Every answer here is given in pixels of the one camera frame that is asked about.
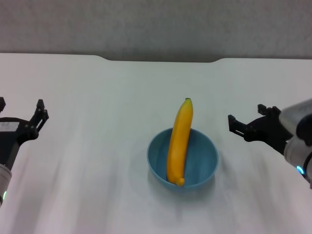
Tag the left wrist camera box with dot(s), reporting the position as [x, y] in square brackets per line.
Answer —
[292, 114]

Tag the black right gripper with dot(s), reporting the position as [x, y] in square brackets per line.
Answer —
[270, 131]

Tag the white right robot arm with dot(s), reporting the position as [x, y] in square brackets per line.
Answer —
[295, 153]

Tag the blue plastic bowl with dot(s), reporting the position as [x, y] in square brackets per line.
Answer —
[202, 161]

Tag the yellow banana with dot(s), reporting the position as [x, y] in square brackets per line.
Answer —
[180, 141]

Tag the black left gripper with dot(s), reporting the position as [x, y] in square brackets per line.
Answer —
[12, 141]

